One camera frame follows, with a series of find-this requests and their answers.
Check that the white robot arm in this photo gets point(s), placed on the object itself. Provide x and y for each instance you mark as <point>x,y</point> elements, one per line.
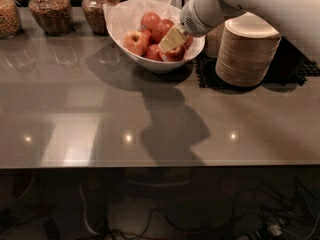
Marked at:
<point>297,20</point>

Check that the rear stack of paper bowls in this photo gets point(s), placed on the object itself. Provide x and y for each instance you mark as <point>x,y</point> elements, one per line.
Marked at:
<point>213,41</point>

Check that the middle glass cereal jar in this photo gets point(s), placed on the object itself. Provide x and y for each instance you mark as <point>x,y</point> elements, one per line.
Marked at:
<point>53,16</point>

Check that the front stack of paper bowls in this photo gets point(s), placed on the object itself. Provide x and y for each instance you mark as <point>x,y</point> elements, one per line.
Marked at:
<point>247,48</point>

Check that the left yellow-red apple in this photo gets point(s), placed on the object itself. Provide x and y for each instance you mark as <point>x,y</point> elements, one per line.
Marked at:
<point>136,42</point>

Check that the right red apple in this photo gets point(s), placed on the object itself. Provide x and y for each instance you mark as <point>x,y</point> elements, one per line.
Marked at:
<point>188,42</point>

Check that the white paper liner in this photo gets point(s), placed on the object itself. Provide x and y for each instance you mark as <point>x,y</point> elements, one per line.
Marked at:
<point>123,21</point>

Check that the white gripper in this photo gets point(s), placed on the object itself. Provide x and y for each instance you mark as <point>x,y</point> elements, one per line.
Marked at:
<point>188,20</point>

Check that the right glass cereal jar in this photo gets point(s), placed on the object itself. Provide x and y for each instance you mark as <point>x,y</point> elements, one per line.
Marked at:
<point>94,14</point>

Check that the stack of paper bowls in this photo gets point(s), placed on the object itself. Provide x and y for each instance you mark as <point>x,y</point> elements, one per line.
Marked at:
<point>213,41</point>
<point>247,48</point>

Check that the centre red apple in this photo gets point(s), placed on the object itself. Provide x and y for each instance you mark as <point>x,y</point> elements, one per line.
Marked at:
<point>161,29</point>

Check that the glass cereal jar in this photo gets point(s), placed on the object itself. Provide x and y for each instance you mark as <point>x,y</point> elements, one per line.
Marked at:
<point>10,21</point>
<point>53,16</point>
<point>94,14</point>

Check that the small lower red apple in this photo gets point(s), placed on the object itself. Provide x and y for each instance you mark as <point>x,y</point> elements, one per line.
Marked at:
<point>152,53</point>

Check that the top back red apple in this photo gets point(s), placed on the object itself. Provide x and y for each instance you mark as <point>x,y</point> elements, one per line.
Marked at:
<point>149,20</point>

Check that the small middle red apple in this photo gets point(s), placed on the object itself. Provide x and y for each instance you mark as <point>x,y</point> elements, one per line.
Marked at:
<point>148,34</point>

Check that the black mesh mat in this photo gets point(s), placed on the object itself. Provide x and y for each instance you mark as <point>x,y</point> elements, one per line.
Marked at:
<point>289,66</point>

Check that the left glass cereal jar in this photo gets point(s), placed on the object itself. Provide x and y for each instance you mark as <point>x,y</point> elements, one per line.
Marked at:
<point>10,21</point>

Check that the white oval bowl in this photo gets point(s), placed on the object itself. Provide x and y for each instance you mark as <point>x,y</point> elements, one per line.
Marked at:
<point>126,16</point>

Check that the small red apple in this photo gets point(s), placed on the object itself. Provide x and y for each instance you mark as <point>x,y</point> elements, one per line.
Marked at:
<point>148,34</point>
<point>152,53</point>

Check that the red apple with sticker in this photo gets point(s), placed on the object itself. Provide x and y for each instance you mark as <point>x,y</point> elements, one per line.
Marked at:
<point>174,55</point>

